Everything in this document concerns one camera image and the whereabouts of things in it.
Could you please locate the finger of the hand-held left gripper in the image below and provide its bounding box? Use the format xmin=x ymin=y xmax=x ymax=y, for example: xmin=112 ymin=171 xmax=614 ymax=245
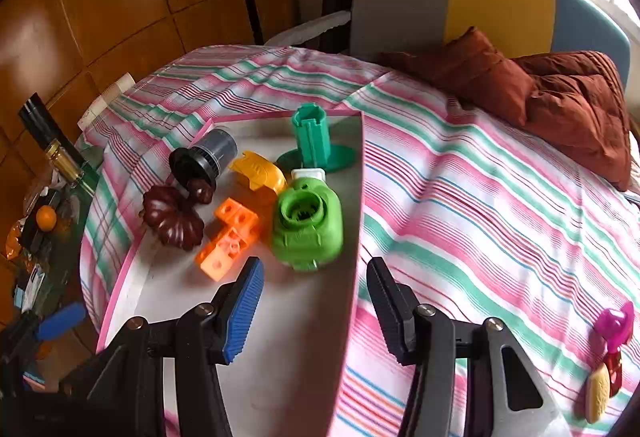
xmin=35 ymin=302 xmax=87 ymax=342

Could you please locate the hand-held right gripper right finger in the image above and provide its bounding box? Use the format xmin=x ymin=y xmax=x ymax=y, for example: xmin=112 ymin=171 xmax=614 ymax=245
xmin=366 ymin=257 xmax=571 ymax=437

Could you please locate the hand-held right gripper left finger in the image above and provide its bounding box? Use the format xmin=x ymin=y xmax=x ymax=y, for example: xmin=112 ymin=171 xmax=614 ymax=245
xmin=60 ymin=257 xmax=265 ymax=437

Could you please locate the orange plastic block piece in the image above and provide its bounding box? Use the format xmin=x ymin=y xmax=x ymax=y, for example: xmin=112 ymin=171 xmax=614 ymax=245
xmin=194 ymin=198 xmax=261 ymax=284

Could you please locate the white tray with pink rim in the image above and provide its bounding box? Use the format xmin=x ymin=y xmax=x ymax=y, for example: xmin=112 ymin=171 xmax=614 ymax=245
xmin=95 ymin=111 xmax=365 ymax=437

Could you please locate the light green round toy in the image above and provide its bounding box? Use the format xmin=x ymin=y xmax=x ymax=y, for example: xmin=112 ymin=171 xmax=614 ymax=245
xmin=271 ymin=168 xmax=345 ymax=272

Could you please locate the yellow curved plastic piece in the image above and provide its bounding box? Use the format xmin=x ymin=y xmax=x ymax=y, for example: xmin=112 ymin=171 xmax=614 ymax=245
xmin=228 ymin=150 xmax=287 ymax=194

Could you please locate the teal flanged plastic part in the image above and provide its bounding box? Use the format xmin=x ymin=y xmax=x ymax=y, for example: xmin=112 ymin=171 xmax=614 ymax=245
xmin=276 ymin=102 xmax=357 ymax=172

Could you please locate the cluttered glass side table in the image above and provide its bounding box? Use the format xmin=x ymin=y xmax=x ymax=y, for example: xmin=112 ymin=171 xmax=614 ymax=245
xmin=10 ymin=157 xmax=101 ymax=318

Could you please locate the dark brown flower-shaped piece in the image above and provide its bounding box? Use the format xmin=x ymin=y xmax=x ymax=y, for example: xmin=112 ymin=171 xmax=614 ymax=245
xmin=141 ymin=186 xmax=206 ymax=252

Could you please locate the small dark brown piece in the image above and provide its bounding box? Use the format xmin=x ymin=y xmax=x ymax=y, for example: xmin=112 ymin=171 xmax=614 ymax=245
xmin=186 ymin=177 xmax=213 ymax=205

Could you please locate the grey and black cylinder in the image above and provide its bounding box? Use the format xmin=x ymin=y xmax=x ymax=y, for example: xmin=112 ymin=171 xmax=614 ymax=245
xmin=168 ymin=128 xmax=239 ymax=190

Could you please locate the black bottle with gold band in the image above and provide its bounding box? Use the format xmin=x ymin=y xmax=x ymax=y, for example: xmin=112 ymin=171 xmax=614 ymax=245
xmin=18 ymin=92 xmax=86 ymax=188

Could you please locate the yellow oval patterned case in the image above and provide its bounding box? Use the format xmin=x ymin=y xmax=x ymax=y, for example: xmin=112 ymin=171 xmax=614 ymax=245
xmin=584 ymin=362 xmax=612 ymax=424

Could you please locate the red metallic cylinder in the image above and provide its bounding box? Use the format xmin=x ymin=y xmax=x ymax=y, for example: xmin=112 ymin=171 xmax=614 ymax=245
xmin=602 ymin=347 xmax=623 ymax=398

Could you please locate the white mattress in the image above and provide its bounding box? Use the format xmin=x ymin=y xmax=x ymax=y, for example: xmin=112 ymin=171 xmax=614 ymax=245
xmin=77 ymin=72 xmax=136 ymax=129

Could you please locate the brown quilt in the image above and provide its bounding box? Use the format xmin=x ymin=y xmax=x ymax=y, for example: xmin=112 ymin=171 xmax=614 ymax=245
xmin=375 ymin=26 xmax=633 ymax=192

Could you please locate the magenta plastic ring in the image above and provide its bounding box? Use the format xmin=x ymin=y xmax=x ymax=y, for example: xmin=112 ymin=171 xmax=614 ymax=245
xmin=594 ymin=301 xmax=635 ymax=349

